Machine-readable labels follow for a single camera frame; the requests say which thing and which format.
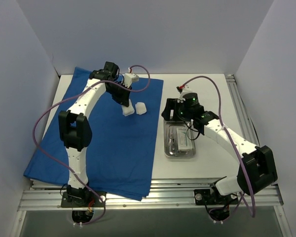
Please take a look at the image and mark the aluminium front rail frame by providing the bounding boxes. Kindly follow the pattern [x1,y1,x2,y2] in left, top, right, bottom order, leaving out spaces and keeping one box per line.
[17,176,284,212]

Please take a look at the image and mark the white gauze stack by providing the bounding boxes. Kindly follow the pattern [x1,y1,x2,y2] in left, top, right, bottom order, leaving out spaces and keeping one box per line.
[135,102,147,115]
[121,99,135,117]

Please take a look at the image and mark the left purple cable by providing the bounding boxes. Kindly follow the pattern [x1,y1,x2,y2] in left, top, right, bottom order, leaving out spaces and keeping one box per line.
[32,65,151,225]

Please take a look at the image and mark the suture packet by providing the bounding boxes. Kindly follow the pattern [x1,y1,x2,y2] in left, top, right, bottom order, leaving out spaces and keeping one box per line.
[175,149,194,157]
[176,127,193,150]

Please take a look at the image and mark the steel instrument tray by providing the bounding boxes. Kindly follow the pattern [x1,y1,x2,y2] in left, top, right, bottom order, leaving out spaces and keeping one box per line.
[163,121,196,159]

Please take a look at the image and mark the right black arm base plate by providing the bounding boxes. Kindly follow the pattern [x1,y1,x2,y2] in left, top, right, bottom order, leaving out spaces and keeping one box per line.
[193,188,239,206]

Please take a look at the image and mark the aluminium side rail frame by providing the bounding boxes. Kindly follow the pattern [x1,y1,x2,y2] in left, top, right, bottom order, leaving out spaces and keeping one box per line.
[226,75,260,145]

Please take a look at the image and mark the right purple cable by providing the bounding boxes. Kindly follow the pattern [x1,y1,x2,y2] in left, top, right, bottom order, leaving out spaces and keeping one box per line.
[177,76,257,222]

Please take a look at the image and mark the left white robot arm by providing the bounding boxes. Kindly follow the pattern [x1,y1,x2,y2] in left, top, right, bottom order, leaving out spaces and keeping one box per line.
[58,62,139,207]

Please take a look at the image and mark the steel tweezers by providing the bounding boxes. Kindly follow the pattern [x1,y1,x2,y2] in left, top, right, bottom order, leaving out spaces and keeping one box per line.
[165,127,176,156]

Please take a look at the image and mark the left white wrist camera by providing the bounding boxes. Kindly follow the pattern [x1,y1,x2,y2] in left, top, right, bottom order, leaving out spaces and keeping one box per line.
[123,73,139,88]

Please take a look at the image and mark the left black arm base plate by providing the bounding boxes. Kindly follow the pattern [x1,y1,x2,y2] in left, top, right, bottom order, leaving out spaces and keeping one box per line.
[60,191,107,208]

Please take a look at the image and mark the purple cable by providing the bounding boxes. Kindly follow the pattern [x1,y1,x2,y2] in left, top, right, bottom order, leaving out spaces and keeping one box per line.
[32,65,151,225]
[177,76,257,222]

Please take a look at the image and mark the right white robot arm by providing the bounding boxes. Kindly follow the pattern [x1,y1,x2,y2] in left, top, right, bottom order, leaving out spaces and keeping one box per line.
[161,97,278,204]

